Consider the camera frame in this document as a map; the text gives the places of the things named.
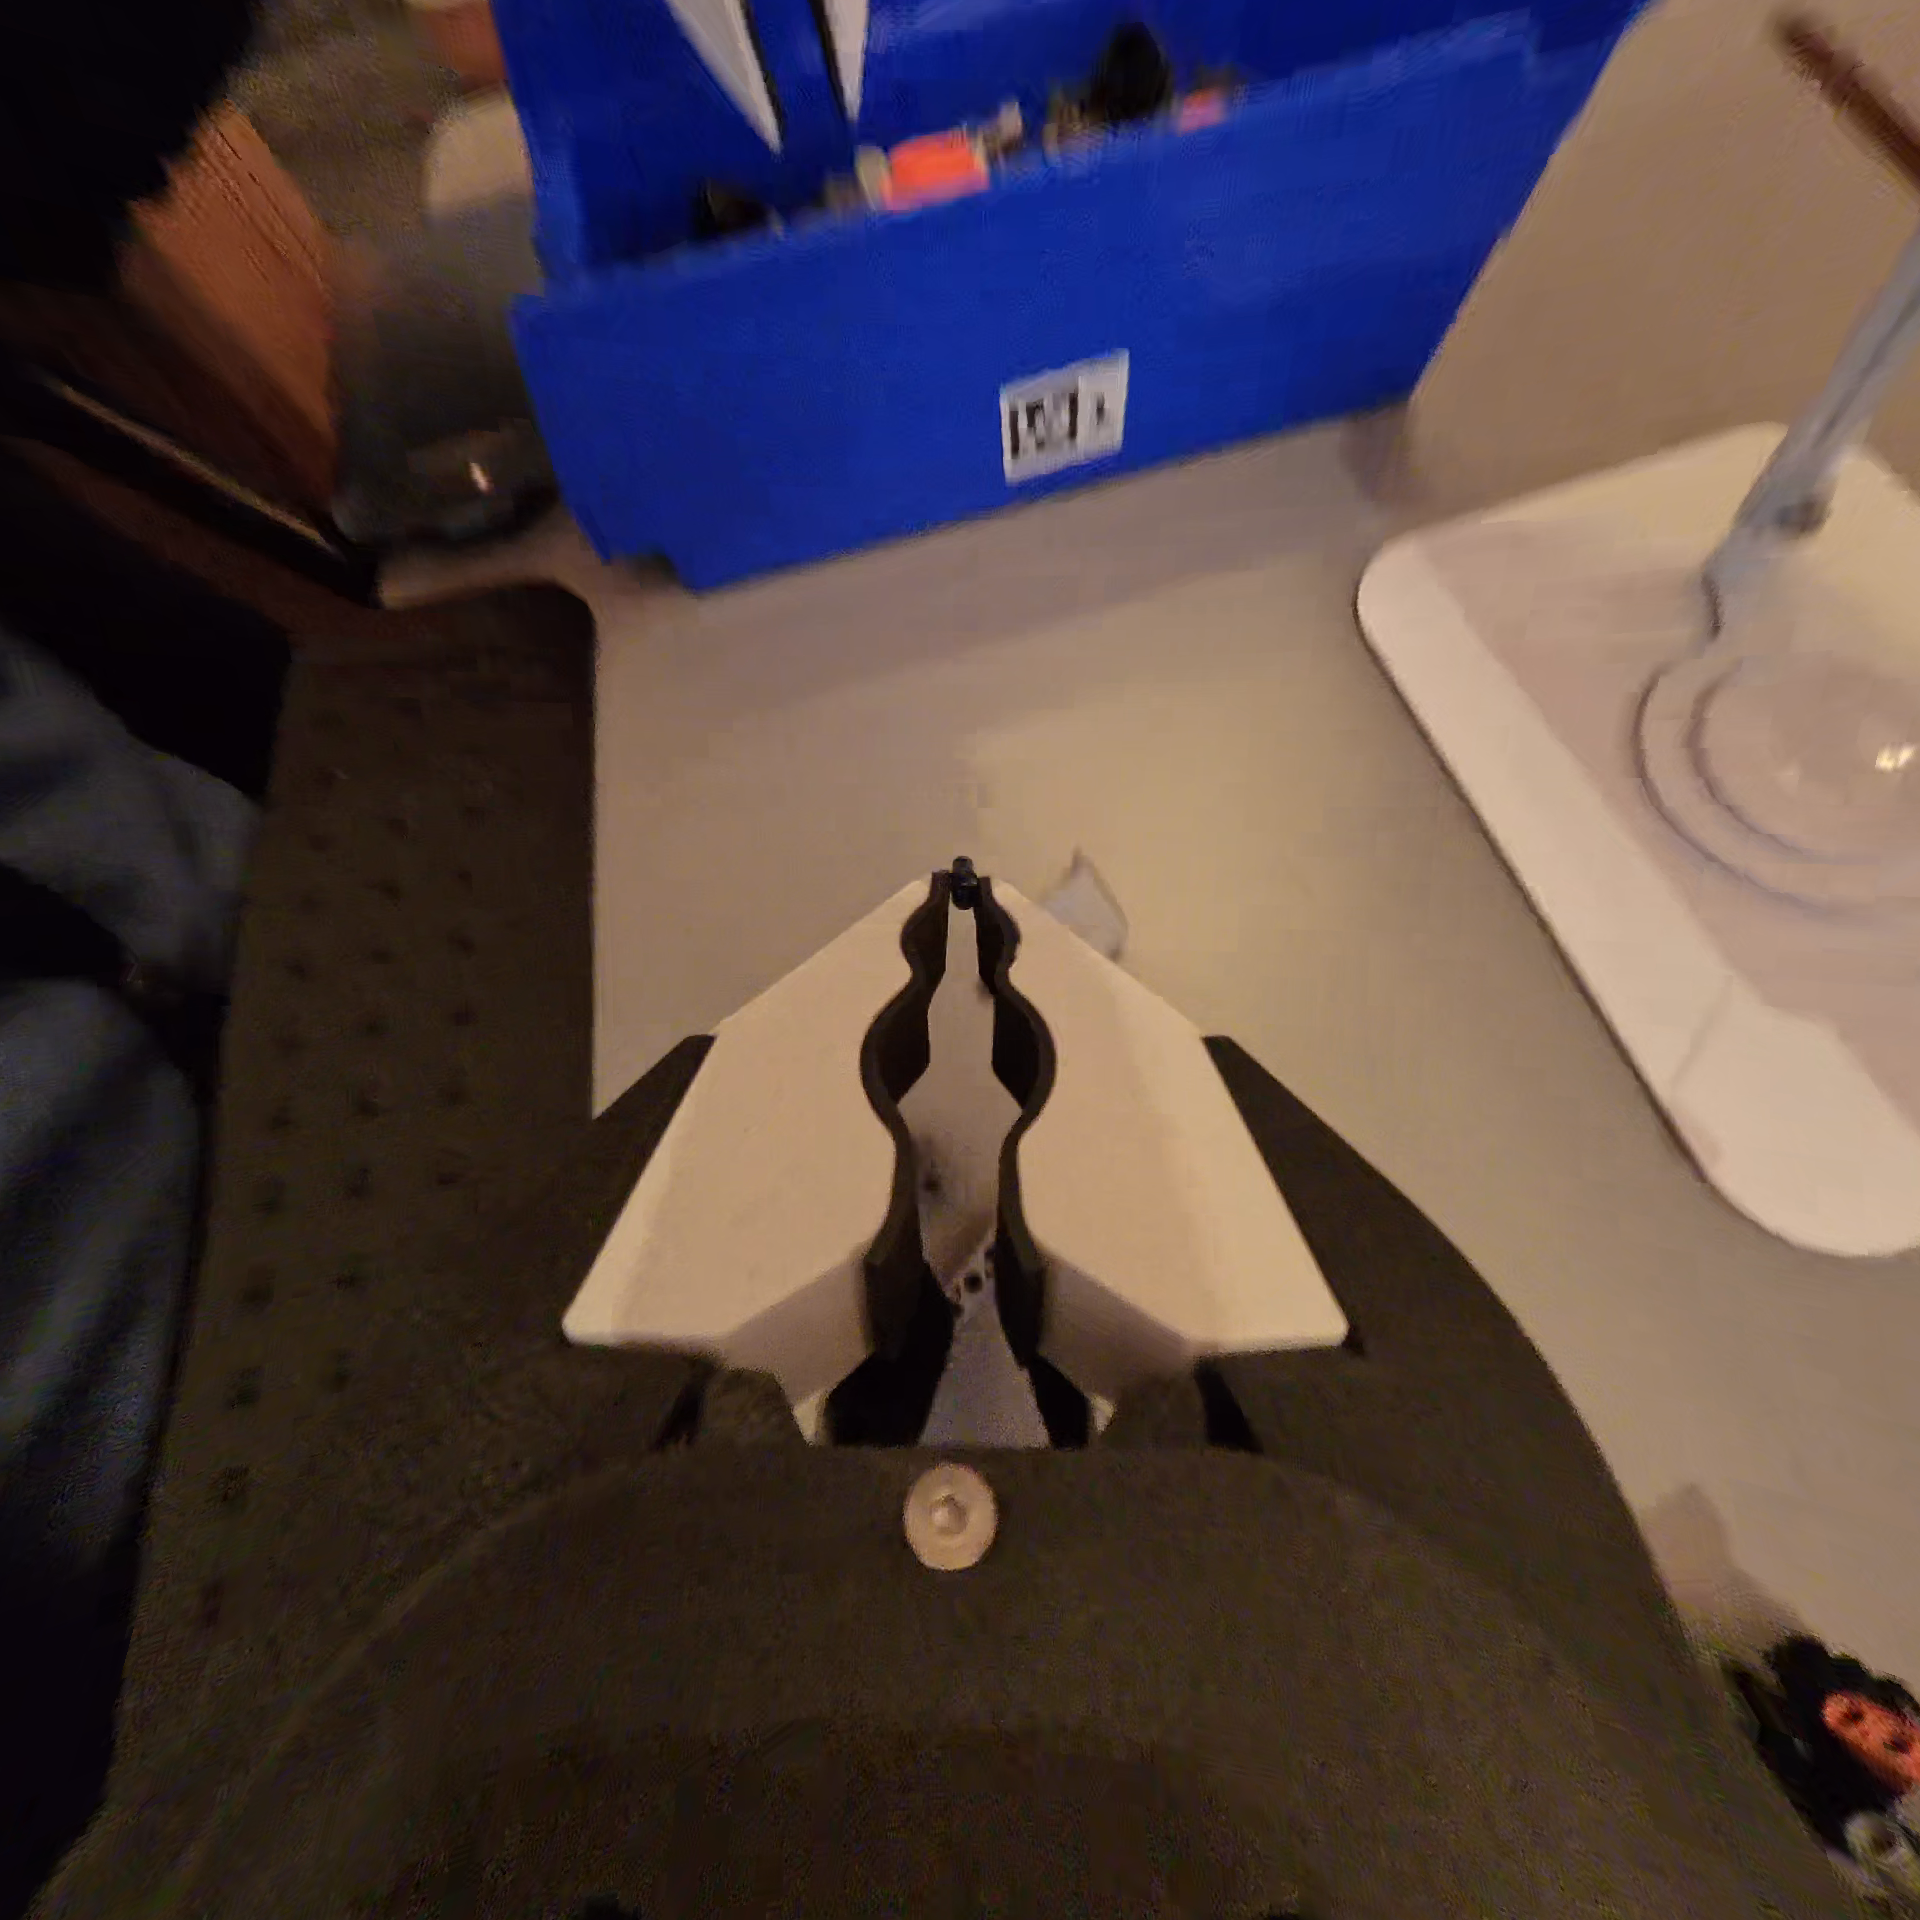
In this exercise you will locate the brown wooden cabinet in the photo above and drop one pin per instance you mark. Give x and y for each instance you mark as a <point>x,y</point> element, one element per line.
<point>240,300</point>

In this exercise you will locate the grey orange toy brick vehicle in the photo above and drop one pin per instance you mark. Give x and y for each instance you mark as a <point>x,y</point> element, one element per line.
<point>1845,1756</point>

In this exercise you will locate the blue tagged plastic bin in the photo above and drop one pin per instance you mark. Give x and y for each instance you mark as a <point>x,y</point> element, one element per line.
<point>839,405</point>

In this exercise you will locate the black perforated panel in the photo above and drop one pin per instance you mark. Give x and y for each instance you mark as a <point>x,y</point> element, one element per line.
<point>406,974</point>

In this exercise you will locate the white rounded board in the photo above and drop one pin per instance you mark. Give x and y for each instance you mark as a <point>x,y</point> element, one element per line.
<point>1530,720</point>

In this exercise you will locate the black toy pin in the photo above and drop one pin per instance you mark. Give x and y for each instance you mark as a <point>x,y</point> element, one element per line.
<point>961,879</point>

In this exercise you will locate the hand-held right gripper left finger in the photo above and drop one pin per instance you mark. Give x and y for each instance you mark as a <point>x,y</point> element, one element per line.
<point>750,1200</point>

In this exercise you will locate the group of orange toy wheels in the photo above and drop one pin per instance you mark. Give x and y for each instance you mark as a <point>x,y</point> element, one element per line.
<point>934,167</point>

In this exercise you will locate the small grey panel piece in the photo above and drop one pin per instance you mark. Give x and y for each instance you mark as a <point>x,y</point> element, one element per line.
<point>1088,909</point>

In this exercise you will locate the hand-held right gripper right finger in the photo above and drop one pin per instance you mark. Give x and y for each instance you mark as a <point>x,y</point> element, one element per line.
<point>1171,1200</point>

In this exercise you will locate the white round stand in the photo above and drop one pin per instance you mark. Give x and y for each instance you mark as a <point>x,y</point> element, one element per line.
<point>1786,751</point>

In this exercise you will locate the grey flat plate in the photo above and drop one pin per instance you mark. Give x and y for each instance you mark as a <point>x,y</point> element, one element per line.
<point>434,481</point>

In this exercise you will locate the person's blue jeans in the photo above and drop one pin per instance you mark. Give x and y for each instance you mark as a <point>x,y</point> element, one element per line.
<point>90,1050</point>

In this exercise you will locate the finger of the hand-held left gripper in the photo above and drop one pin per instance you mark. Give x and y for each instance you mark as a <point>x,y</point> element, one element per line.
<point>848,44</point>
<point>727,61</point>

